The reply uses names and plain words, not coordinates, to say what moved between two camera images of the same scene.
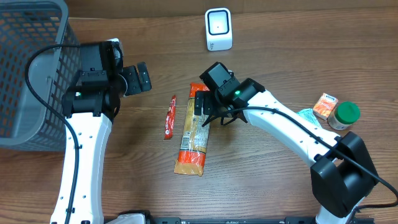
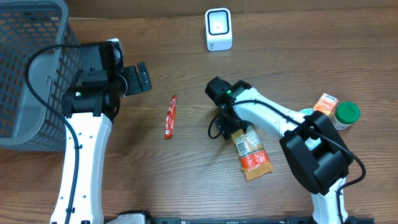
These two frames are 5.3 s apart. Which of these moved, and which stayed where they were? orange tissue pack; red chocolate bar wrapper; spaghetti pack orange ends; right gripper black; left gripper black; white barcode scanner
Moved: spaghetti pack orange ends; right gripper black
Stayed: red chocolate bar wrapper; left gripper black; orange tissue pack; white barcode scanner
